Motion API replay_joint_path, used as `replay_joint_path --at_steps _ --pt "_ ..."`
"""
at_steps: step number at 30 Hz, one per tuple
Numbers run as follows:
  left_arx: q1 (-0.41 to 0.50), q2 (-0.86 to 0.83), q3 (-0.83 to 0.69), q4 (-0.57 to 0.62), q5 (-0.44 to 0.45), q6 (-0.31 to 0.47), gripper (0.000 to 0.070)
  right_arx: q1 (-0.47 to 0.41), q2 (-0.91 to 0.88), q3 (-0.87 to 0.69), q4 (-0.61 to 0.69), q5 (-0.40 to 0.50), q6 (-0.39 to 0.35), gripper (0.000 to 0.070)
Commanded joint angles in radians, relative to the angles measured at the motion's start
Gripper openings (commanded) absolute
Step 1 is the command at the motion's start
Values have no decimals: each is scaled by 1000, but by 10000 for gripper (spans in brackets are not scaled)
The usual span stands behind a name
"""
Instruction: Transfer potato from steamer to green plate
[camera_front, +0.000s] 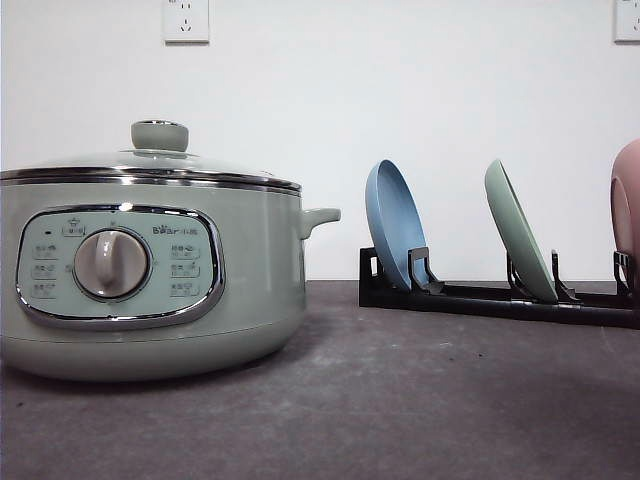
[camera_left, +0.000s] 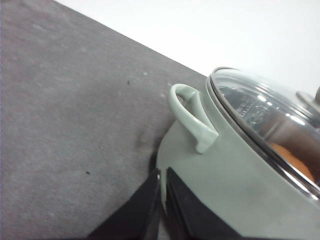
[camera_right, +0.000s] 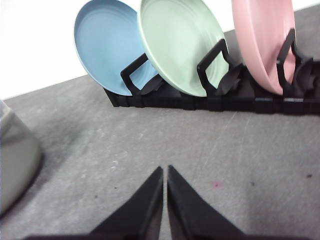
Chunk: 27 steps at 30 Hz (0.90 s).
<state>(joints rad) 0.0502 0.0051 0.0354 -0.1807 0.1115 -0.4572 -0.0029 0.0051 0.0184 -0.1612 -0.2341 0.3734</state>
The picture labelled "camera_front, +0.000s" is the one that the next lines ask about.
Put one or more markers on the glass steamer lid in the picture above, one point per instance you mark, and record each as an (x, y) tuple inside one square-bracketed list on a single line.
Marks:
[(159, 157)]

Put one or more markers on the green plate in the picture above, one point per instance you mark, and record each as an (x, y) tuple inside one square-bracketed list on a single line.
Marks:
[(516, 237)]

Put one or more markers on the blue plate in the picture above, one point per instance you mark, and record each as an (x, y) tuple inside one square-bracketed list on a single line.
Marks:
[(396, 218)]

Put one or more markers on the green electric steamer pot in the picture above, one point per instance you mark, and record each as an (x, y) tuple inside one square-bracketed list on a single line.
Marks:
[(168, 267)]

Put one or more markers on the pink plate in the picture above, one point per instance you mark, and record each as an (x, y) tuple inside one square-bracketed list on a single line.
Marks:
[(625, 203)]

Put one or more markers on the black dish rack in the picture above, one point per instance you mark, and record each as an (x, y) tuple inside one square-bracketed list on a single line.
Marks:
[(427, 292)]

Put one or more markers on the white wall socket left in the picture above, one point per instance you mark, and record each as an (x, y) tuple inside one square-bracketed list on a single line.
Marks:
[(188, 24)]

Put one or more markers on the white wall socket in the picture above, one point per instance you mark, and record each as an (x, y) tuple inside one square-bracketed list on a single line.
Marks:
[(188, 24), (623, 23)]

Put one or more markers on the white wall socket right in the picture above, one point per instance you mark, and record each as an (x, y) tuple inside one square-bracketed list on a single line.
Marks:
[(623, 23)]

